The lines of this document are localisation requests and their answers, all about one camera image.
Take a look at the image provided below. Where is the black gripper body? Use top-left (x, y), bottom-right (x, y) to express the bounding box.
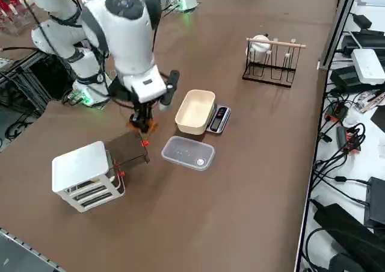
top-left (131, 100), bottom-right (158, 123)

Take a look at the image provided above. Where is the smoky drawer with orange handle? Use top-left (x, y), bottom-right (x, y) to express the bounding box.
top-left (105, 131), bottom-right (151, 172)
top-left (109, 170), bottom-right (126, 196)

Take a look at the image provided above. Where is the digital kitchen scale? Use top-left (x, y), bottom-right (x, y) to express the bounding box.
top-left (206, 104), bottom-right (232, 135)

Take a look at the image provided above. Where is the white flat electronics box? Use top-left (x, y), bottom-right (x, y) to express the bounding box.
top-left (351, 48), bottom-right (385, 85)

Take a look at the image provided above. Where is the black flat electronics box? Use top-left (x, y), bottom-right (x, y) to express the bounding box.
top-left (342, 30), bottom-right (385, 57)

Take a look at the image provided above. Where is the black square electronics box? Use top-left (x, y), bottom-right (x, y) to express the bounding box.
top-left (363, 176), bottom-right (385, 228)

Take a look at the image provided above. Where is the cream rectangular plastic tub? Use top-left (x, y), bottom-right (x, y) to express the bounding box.
top-left (174, 89), bottom-right (217, 135)

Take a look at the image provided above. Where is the clear plastic container lid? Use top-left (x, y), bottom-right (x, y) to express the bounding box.
top-left (161, 135), bottom-right (217, 172)

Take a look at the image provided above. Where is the white smiley face mug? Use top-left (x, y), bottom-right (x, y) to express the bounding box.
top-left (249, 34), bottom-right (272, 63)

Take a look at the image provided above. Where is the clear stand with red parts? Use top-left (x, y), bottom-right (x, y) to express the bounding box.
top-left (0, 0), bottom-right (34, 37)

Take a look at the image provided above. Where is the black and orange device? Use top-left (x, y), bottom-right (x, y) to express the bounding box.
top-left (325, 102), bottom-right (350, 123)

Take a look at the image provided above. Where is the dark power adapter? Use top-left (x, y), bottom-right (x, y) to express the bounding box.
top-left (330, 65), bottom-right (359, 94)

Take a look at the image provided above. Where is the striped printed packet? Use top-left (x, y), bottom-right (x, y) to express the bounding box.
top-left (356, 90), bottom-right (385, 114)

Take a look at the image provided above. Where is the black wire cup rack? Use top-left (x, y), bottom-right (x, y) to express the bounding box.
top-left (241, 34), bottom-right (307, 88)

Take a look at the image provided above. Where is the aluminium camera post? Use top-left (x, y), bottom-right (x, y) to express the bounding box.
top-left (317, 0), bottom-right (362, 71)

